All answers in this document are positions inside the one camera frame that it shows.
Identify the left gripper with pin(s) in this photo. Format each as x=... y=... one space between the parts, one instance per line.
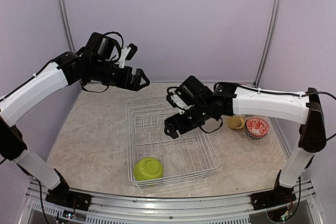
x=125 y=82

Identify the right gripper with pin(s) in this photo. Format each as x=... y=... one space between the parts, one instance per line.
x=182 y=128

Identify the green bowl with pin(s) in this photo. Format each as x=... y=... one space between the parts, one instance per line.
x=148 y=168

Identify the yellow mug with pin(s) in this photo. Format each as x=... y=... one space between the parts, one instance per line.
x=236 y=122

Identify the blue white zigzag bowl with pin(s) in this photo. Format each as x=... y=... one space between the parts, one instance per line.
x=253 y=136

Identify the red white patterned bowl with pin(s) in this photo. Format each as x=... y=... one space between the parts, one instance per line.
x=257 y=126

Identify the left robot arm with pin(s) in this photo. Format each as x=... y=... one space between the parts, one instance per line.
x=60 y=72

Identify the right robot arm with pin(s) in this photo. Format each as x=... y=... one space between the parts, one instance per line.
x=197 y=104

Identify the white wire dish rack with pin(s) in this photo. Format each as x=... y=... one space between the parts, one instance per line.
x=190 y=156

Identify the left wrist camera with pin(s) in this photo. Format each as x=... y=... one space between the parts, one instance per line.
x=108 y=47

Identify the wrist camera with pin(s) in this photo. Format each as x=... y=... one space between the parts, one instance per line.
x=191 y=92
x=108 y=47

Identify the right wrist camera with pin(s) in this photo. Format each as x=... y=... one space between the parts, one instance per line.
x=191 y=92

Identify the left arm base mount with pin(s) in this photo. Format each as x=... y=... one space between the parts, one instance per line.
x=72 y=199

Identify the left aluminium corner post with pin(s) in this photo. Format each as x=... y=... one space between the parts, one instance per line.
x=65 y=9

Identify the aluminium corner post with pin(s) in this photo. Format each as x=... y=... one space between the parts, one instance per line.
x=65 y=9
x=268 y=42

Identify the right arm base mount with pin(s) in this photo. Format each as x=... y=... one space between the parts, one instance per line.
x=271 y=198

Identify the right aluminium corner post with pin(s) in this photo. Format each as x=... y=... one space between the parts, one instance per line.
x=268 y=42

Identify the aluminium front rail frame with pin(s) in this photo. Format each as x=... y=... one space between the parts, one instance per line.
x=110 y=208

